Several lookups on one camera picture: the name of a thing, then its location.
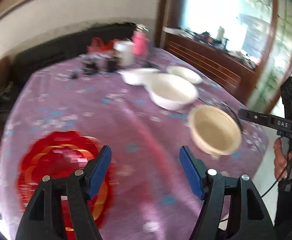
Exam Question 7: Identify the pink insulated bottle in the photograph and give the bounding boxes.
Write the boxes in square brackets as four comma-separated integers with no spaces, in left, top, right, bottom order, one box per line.
[132,24,149,56]

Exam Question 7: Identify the beige paper bowl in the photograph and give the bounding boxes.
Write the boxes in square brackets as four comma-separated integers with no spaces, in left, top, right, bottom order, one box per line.
[188,105,242,156]

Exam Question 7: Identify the large white foam bowl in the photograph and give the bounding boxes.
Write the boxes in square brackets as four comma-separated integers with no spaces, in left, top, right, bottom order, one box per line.
[144,73,198,111]

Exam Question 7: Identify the eyeglasses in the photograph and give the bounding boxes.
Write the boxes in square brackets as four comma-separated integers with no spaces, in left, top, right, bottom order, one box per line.
[198,97,243,132]

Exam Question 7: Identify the small white foam bowl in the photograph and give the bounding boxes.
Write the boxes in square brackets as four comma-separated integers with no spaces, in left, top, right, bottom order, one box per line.
[166,66,203,85]

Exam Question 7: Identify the white plastic tub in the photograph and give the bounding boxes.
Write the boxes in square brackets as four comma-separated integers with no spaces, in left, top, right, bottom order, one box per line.
[113,40,134,67]

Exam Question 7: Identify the red plastic bag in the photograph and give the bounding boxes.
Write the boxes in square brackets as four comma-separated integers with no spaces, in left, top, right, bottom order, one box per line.
[86,37,119,54]

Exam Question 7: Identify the purple floral tablecloth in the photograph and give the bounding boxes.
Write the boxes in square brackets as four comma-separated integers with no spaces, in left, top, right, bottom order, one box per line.
[0,58,268,239]

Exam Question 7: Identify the person right hand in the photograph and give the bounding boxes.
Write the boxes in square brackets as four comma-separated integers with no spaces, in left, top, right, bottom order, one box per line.
[273,139,288,180]

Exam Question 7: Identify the black sofa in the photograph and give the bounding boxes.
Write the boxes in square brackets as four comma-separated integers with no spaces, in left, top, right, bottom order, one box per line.
[0,22,136,130]

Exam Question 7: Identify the wooden sideboard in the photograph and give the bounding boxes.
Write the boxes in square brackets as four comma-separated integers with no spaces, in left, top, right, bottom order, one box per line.
[163,31,255,104]

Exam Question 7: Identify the black round device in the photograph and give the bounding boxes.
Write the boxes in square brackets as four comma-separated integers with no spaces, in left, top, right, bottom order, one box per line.
[82,59,98,75]

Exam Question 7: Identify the red plate with label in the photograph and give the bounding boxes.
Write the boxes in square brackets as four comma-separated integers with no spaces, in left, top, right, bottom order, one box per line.
[18,131,113,239]

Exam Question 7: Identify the black cube device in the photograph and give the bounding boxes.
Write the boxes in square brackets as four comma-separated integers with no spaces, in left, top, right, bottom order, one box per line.
[106,53,120,73]

